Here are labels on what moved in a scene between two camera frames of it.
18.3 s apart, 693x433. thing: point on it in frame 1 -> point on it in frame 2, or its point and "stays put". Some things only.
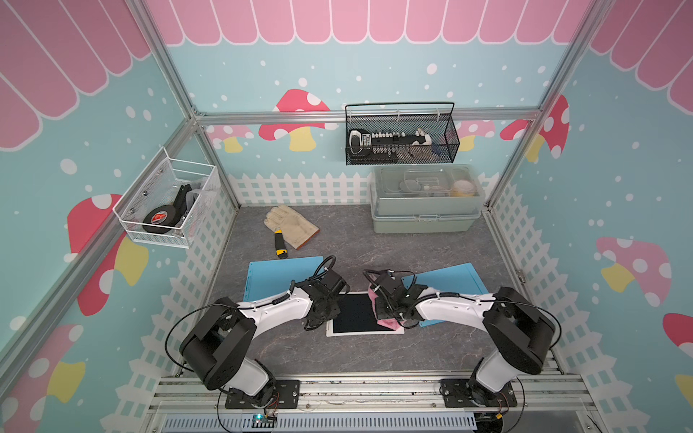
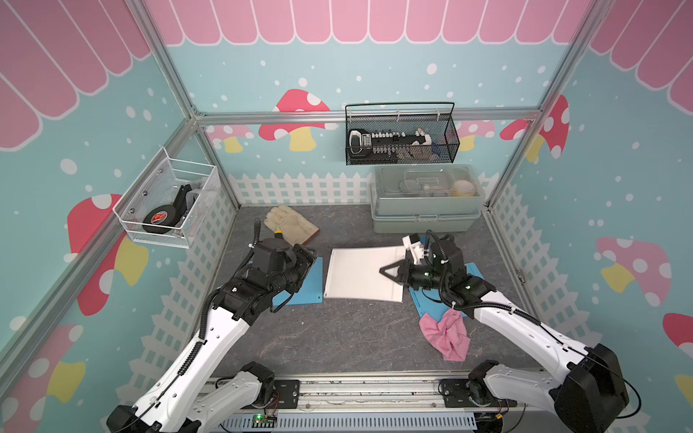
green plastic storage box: (426, 198) stays put
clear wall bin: (161, 206) stays put
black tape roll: (162, 215) stays put
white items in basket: (385, 143) stays put
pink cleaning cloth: (390, 323) -> (448, 336)
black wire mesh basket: (400, 133) stays put
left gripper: (334, 308) -> (303, 261)
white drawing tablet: (356, 317) -> (354, 273)
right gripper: (379, 314) -> (404, 269)
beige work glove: (296, 230) stays put
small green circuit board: (263, 420) stays put
